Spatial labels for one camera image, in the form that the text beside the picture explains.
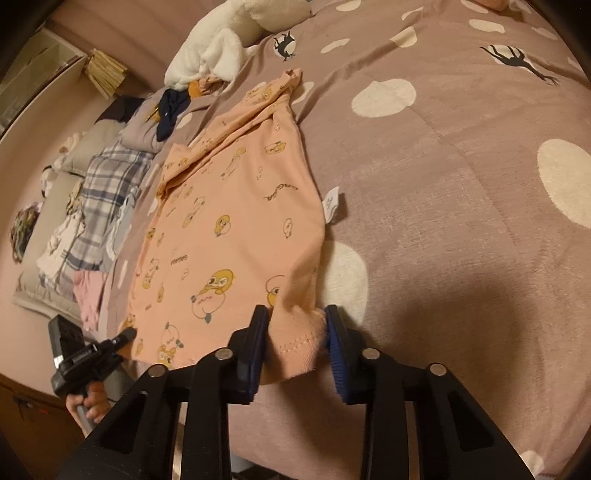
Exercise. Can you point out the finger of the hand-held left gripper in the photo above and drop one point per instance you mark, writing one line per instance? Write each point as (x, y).
(123, 338)

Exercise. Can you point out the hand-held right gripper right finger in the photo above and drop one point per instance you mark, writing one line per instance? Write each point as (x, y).
(338, 360)

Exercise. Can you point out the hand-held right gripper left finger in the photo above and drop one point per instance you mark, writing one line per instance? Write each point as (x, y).
(255, 355)

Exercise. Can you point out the peach cartoon print garment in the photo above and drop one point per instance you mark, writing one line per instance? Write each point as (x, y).
(231, 207)

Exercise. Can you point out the pile of white clothes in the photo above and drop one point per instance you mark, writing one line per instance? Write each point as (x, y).
(57, 249)

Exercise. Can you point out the light blue clothes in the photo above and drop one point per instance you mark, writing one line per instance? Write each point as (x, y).
(121, 221)

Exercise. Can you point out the person's left hand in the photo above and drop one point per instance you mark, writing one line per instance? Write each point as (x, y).
(94, 401)

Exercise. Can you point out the pink crumpled cloth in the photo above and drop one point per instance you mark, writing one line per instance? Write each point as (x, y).
(90, 295)

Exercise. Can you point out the grey cushion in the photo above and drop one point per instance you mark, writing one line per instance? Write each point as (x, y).
(44, 295)

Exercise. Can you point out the dark wooden nightstand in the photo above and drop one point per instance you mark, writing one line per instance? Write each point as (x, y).
(32, 434)

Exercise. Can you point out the multicoloured cloth bundle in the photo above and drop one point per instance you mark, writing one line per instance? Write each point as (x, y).
(24, 230)

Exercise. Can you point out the plaid pillow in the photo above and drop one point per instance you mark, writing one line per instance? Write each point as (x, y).
(111, 184)

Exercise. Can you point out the beige pillow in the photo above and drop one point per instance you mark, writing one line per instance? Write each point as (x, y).
(92, 147)

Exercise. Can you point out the mauve dotted blanket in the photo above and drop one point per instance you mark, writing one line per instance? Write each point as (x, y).
(438, 184)

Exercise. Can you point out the mauve grey pillow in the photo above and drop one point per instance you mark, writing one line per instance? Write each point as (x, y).
(143, 134)

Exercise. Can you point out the mustard yellow cloth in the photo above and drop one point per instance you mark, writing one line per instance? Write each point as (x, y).
(152, 113)

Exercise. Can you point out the navy blue cloth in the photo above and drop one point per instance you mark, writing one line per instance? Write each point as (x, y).
(168, 115)

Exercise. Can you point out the dark brown pillow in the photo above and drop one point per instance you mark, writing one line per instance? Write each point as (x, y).
(122, 110)

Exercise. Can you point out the orange cloth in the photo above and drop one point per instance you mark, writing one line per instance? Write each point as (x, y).
(196, 90)

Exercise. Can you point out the white fleece garment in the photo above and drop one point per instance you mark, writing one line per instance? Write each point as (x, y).
(207, 50)

